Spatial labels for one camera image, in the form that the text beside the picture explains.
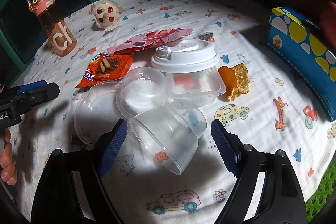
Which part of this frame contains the orange wafer snack wrapper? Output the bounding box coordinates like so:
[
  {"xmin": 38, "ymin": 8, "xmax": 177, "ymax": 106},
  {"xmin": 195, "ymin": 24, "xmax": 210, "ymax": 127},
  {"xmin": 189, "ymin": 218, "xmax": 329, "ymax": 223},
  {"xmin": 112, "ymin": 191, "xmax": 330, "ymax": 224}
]
[{"xmin": 76, "ymin": 53, "xmax": 133, "ymax": 88}]

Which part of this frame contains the clear dome lid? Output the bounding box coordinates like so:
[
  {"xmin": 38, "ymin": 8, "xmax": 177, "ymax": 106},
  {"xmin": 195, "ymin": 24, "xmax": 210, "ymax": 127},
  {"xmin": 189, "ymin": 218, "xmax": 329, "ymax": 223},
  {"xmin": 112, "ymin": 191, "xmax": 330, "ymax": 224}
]
[{"xmin": 116, "ymin": 67, "xmax": 167, "ymax": 119}]

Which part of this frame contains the pink snack wrapper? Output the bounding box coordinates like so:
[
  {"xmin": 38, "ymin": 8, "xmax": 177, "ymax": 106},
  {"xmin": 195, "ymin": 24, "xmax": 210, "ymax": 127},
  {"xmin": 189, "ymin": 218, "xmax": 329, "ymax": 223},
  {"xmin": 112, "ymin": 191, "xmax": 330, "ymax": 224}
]
[{"xmin": 106, "ymin": 28, "xmax": 193, "ymax": 55}]

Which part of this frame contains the cream strawberry plush toy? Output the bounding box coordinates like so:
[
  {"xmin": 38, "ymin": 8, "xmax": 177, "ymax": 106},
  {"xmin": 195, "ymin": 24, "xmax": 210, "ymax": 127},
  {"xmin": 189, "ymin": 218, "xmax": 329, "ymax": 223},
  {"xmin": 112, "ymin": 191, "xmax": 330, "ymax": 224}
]
[{"xmin": 93, "ymin": 0, "xmax": 123, "ymax": 29}]

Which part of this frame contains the clear square plastic container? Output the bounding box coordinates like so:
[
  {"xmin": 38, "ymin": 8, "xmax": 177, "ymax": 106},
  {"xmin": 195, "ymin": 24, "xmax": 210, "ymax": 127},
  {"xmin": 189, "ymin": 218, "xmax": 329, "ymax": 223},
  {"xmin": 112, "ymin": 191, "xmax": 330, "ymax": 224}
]
[{"xmin": 166, "ymin": 67, "xmax": 226, "ymax": 106}]

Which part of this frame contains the orange transparent water bottle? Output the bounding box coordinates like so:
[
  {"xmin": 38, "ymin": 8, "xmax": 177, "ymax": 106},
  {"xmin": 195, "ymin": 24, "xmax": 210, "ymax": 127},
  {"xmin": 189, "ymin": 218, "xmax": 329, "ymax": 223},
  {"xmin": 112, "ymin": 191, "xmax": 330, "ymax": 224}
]
[{"xmin": 27, "ymin": 0, "xmax": 77, "ymax": 56}]

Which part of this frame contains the clear plastic cup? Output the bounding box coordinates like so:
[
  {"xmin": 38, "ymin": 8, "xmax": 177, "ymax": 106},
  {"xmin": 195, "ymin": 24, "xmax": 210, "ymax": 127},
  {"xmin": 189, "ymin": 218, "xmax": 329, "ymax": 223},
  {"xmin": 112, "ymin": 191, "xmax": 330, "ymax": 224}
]
[{"xmin": 129, "ymin": 99, "xmax": 207, "ymax": 175}]

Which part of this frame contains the left hand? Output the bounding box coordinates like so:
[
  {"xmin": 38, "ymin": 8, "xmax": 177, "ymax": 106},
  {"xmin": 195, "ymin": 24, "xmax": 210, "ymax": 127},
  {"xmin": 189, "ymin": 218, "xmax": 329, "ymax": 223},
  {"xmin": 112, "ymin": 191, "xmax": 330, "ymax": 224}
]
[{"xmin": 1, "ymin": 128, "xmax": 17, "ymax": 185}]

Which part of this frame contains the blue yellow-dotted tissue box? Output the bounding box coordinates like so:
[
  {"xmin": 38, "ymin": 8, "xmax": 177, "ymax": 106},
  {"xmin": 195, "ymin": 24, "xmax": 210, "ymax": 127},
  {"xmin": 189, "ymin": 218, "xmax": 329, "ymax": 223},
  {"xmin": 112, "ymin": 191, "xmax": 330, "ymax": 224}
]
[{"xmin": 266, "ymin": 7, "xmax": 335, "ymax": 122}]

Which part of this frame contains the green plastic mesh basket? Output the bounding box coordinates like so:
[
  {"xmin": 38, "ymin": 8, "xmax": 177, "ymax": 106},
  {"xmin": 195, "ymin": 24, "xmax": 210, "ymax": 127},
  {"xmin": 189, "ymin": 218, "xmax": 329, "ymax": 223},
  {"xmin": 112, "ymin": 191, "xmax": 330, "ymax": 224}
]
[{"xmin": 306, "ymin": 159, "xmax": 335, "ymax": 222}]

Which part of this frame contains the orange gold foil wrapper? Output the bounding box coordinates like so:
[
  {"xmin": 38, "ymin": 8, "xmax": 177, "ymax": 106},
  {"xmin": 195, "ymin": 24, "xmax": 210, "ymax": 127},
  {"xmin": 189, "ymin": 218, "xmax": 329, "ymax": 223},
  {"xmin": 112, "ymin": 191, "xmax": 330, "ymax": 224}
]
[{"xmin": 218, "ymin": 63, "xmax": 250, "ymax": 101}]

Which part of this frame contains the clear round lid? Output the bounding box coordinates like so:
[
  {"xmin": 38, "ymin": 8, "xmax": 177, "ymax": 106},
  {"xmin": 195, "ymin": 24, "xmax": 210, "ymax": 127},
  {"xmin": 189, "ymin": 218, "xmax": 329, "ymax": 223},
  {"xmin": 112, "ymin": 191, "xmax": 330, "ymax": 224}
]
[{"xmin": 74, "ymin": 81, "xmax": 124, "ymax": 144}]

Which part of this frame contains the white coffee cup lid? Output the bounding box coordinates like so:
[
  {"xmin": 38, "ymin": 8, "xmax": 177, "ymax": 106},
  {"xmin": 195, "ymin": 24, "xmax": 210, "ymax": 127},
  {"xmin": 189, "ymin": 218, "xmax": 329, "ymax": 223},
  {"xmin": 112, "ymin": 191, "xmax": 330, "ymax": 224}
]
[{"xmin": 151, "ymin": 39, "xmax": 220, "ymax": 74}]

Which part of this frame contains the white cartoon-print blanket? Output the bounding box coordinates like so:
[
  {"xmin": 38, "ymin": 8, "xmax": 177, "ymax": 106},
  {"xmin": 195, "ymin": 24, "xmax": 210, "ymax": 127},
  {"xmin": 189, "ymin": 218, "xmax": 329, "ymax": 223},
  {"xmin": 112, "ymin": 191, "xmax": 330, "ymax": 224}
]
[{"xmin": 10, "ymin": 0, "xmax": 335, "ymax": 223}]

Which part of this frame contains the red apple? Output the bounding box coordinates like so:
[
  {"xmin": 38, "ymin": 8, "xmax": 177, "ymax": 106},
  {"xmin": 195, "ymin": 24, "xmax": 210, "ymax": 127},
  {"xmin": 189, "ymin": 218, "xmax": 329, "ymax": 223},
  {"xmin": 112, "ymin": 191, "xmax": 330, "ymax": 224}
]
[{"xmin": 319, "ymin": 2, "xmax": 336, "ymax": 47}]

